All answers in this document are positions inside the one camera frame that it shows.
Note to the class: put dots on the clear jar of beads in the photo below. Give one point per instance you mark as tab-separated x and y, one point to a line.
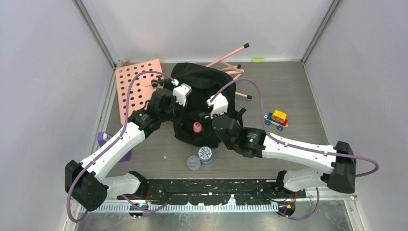
193	163

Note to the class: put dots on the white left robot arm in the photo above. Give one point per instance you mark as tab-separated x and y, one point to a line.
87	182

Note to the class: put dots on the pink perforated board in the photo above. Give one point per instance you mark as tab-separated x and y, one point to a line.
142	88

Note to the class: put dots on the black backpack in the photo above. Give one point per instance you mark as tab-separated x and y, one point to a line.
205	82

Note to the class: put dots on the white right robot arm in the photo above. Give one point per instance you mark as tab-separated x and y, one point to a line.
326	165

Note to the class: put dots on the pink lid jar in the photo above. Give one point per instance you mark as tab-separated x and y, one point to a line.
197	127

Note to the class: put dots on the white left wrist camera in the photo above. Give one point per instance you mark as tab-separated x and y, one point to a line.
181	92

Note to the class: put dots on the colourful toy block car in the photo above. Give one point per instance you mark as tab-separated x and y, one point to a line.
277	118

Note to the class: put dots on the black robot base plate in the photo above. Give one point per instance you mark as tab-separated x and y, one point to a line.
213	192

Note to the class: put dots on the pink stand with black feet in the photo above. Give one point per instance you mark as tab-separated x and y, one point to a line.
229	69

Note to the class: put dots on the blue patterned lid jar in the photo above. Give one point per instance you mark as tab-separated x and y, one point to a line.
205	155

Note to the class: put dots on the aluminium frame rail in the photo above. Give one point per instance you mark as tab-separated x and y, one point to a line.
122	203

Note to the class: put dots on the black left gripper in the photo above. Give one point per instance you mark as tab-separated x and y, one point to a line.
181	108

